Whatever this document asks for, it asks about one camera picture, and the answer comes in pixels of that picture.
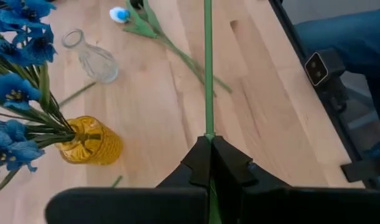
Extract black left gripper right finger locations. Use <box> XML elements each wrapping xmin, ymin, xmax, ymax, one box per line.
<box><xmin>213</xmin><ymin>136</ymin><xmax>380</xmax><ymax>224</ymax></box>

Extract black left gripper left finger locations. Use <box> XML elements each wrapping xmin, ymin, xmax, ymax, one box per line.
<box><xmin>45</xmin><ymin>136</ymin><xmax>212</xmax><ymax>224</ymax></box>

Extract blue artificial flower bunch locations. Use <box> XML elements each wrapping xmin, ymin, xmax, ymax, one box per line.
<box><xmin>0</xmin><ymin>113</ymin><xmax>77</xmax><ymax>183</ymax></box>
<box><xmin>0</xmin><ymin>0</ymin><xmax>75</xmax><ymax>138</ymax></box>
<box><xmin>0</xmin><ymin>73</ymin><xmax>74</xmax><ymax>138</ymax></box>

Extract flower stems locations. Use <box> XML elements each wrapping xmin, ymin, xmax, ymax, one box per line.
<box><xmin>203</xmin><ymin>0</ymin><xmax>223</xmax><ymax>224</ymax></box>

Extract white artificial tulip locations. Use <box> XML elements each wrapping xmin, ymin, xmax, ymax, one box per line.
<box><xmin>108</xmin><ymin>0</ymin><xmax>233</xmax><ymax>94</ymax></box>

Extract yellow glass vase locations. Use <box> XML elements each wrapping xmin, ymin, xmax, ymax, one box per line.
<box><xmin>55</xmin><ymin>115</ymin><xmax>124</xmax><ymax>166</ymax></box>

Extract clear glass vase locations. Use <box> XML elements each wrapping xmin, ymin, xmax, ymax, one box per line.
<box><xmin>61</xmin><ymin>28</ymin><xmax>119</xmax><ymax>84</ymax></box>

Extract black table-level camera box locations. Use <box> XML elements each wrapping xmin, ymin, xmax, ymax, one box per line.
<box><xmin>304</xmin><ymin>48</ymin><xmax>349</xmax><ymax>113</ymax></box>

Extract black aluminium table frame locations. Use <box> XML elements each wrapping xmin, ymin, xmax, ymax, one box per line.
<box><xmin>269</xmin><ymin>0</ymin><xmax>380</xmax><ymax>190</ymax></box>

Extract black camera on mount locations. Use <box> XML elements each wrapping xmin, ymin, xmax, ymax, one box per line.
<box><xmin>294</xmin><ymin>7</ymin><xmax>380</xmax><ymax>187</ymax></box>

